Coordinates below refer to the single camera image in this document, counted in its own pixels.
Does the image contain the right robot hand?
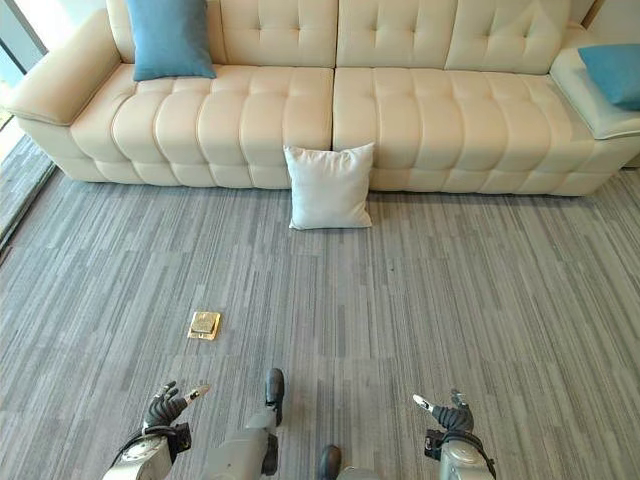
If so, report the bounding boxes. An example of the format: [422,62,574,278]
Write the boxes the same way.
[412,388,475,434]

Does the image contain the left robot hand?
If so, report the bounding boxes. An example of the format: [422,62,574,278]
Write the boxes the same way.
[143,381,213,429]

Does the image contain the cream tufted leather sofa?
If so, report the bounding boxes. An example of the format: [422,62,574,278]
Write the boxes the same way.
[3,0,640,197]

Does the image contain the brass floor outlet cover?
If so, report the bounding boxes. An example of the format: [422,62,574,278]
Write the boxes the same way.
[186,310,223,341]

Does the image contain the left silver robot leg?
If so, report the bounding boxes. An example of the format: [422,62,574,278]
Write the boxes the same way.
[202,368,287,480]

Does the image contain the silver robot leg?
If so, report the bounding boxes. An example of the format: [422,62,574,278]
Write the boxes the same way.
[202,368,287,480]
[318,444,384,480]

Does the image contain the right silver robot leg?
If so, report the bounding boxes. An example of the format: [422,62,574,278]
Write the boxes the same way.
[318,444,384,480]

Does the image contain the white square cushion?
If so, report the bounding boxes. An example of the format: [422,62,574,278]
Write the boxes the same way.
[282,142,376,231]

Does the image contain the blue square cushion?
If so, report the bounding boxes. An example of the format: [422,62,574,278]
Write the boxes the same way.
[577,43,640,112]
[125,0,218,83]

